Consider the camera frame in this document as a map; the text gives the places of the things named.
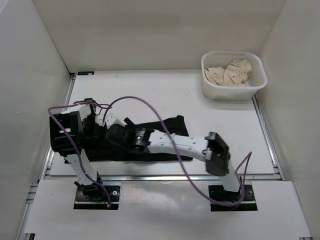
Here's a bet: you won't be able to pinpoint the black trousers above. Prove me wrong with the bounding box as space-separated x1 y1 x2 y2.
63 114 194 165

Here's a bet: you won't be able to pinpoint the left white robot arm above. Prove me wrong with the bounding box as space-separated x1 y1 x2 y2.
47 98 108 200

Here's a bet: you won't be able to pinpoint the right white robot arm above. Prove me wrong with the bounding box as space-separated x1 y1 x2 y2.
102 124 243 200

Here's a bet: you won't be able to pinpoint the beige trousers in basket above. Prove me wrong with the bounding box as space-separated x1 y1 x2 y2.
204 59 253 87

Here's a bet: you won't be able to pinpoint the blue label sticker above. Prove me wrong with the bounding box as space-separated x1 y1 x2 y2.
77 71 95 76

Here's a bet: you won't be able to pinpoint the white plastic basket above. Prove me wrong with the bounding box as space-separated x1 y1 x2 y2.
201 51 268 101

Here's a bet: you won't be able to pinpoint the aluminium frame rail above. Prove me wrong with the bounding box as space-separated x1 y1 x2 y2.
21 70 311 240

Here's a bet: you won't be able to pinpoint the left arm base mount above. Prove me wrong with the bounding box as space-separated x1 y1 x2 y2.
73 177 121 210

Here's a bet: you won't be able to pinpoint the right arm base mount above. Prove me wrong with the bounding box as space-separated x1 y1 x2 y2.
208 177 258 212

